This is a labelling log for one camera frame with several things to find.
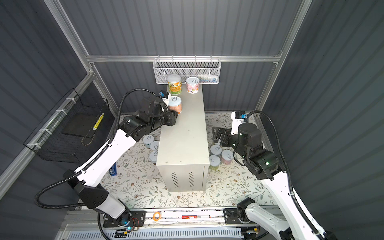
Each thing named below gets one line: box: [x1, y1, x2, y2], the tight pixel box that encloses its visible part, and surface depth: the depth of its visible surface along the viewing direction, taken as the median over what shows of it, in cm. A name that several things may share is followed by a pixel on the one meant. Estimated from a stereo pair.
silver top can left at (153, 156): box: [149, 150, 158, 165], surface depth 93 cm
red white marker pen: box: [181, 215, 212, 219], surface depth 75 cm
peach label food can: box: [168, 96, 183, 115], surface depth 72 cm
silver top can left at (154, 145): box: [150, 140, 160, 151], surface depth 96 cm
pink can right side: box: [221, 149, 234, 165], surface depth 92 cm
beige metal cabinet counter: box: [156, 84, 210, 192], surface depth 67 cm
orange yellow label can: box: [167, 74, 182, 95], surface depth 80 cm
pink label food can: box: [186, 76, 200, 94], surface depth 82 cm
